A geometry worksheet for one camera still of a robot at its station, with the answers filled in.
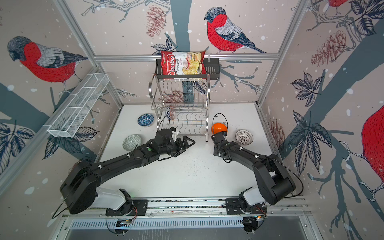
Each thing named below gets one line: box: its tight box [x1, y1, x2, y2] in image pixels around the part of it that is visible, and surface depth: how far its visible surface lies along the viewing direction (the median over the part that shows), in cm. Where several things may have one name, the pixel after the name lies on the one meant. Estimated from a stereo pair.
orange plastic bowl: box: [211, 122, 228, 135], surface depth 103 cm
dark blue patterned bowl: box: [137, 113, 155, 128], surface depth 110 cm
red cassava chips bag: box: [161, 51, 207, 75], surface depth 90 cm
